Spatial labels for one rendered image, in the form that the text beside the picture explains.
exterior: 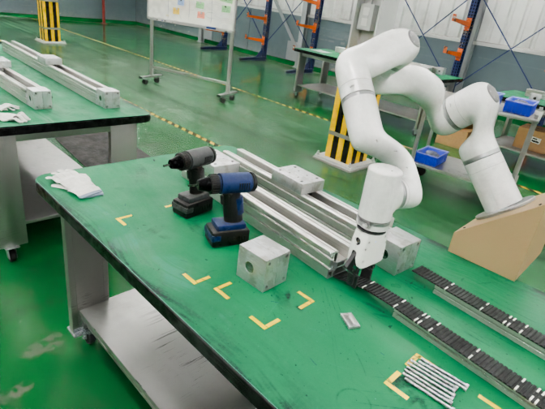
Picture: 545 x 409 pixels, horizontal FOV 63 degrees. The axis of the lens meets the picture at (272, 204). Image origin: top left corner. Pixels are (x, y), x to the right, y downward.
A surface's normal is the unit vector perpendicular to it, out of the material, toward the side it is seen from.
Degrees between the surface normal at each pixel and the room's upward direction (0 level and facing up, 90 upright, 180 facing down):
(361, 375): 0
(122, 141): 90
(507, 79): 90
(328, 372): 0
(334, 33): 90
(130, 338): 0
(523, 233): 90
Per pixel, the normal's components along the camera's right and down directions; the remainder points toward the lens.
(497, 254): -0.69, 0.22
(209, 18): -0.43, 0.33
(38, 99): 0.69, 0.38
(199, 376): 0.12, -0.90
